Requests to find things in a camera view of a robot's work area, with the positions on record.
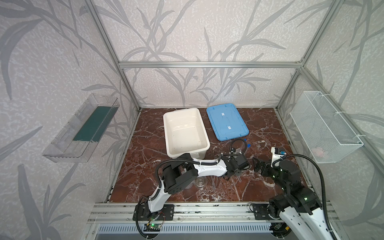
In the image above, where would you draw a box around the white plastic tub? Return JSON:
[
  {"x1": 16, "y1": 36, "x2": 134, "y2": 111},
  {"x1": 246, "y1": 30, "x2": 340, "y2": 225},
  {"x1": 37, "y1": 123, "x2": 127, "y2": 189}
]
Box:
[{"x1": 163, "y1": 108, "x2": 210, "y2": 160}]

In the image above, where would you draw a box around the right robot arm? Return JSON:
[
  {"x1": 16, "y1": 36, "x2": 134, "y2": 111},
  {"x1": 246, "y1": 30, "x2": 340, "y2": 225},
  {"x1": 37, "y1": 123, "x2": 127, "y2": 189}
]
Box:
[{"x1": 253, "y1": 154, "x2": 341, "y2": 240}]

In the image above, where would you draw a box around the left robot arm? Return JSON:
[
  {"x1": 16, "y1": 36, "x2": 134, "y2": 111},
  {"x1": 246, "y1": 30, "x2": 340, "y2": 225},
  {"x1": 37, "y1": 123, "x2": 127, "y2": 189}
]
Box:
[{"x1": 133, "y1": 138, "x2": 251, "y2": 221}]

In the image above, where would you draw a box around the small glass flask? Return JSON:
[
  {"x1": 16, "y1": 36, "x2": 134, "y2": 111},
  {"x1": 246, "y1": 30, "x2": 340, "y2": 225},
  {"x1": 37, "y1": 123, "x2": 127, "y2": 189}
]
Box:
[{"x1": 194, "y1": 177, "x2": 208, "y2": 189}]

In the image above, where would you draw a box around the blue plastic lid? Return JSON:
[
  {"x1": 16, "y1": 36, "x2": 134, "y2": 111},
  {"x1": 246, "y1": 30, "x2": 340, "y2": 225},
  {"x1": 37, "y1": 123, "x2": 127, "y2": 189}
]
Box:
[{"x1": 207, "y1": 104, "x2": 249, "y2": 142}]

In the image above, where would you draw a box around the clear plastic beaker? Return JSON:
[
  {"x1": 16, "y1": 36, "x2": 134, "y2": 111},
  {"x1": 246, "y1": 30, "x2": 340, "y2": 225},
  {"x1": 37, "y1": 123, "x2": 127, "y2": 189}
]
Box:
[{"x1": 184, "y1": 182, "x2": 194, "y2": 190}]

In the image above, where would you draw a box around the green circuit board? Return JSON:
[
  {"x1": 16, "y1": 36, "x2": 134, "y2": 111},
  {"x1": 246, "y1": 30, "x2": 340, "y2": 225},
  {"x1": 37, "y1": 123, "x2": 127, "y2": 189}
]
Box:
[{"x1": 143, "y1": 223, "x2": 162, "y2": 232}]

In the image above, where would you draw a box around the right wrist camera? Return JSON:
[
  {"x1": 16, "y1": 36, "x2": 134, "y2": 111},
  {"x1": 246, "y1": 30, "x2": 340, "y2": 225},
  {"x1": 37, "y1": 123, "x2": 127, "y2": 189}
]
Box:
[{"x1": 271, "y1": 147, "x2": 287, "y2": 168}]

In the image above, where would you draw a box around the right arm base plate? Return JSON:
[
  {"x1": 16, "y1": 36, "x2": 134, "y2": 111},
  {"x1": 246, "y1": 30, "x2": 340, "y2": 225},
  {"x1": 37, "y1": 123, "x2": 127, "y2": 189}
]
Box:
[{"x1": 250, "y1": 203, "x2": 280, "y2": 220}]

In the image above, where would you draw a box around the white wire mesh basket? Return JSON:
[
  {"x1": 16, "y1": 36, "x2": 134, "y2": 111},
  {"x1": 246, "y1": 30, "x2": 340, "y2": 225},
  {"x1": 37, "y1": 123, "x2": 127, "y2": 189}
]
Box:
[{"x1": 290, "y1": 91, "x2": 364, "y2": 164}]

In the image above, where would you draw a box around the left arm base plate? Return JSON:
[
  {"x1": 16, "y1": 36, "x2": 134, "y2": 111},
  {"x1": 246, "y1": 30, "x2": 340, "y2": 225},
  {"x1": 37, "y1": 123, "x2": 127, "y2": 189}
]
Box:
[{"x1": 133, "y1": 204, "x2": 175, "y2": 221}]

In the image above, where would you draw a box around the aluminium frame rail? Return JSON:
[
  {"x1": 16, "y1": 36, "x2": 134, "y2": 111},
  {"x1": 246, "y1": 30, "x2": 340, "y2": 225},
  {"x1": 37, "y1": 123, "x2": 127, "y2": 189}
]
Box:
[{"x1": 87, "y1": 202, "x2": 324, "y2": 225}]

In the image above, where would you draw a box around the clear acrylic wall shelf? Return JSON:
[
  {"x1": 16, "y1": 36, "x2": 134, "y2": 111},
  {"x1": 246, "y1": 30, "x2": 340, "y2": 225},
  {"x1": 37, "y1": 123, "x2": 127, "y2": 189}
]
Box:
[{"x1": 42, "y1": 94, "x2": 120, "y2": 163}]

